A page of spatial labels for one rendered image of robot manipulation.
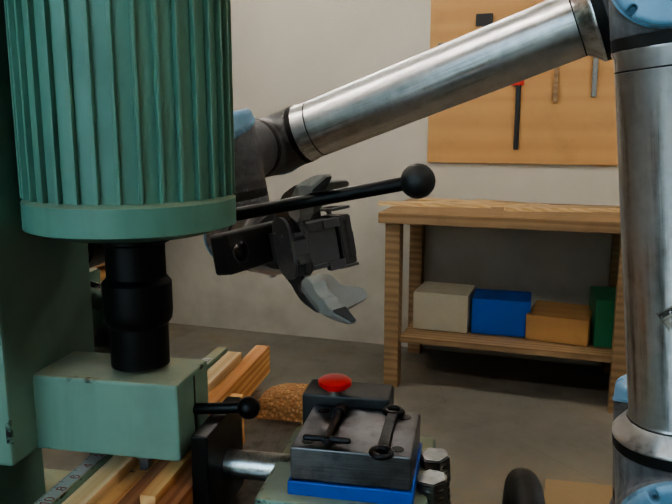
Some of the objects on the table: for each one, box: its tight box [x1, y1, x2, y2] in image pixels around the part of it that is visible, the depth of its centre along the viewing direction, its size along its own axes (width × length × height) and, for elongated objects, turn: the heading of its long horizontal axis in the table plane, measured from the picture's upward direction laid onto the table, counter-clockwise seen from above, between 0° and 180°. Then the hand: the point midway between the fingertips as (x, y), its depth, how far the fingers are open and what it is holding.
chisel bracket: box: [33, 351, 209, 461], centre depth 64 cm, size 7×14×8 cm, turn 79°
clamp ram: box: [191, 396, 290, 504], centre depth 62 cm, size 9×8×9 cm
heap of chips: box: [255, 383, 309, 422], centre depth 87 cm, size 8×12×3 cm
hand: (336, 252), depth 70 cm, fingers open, 14 cm apart
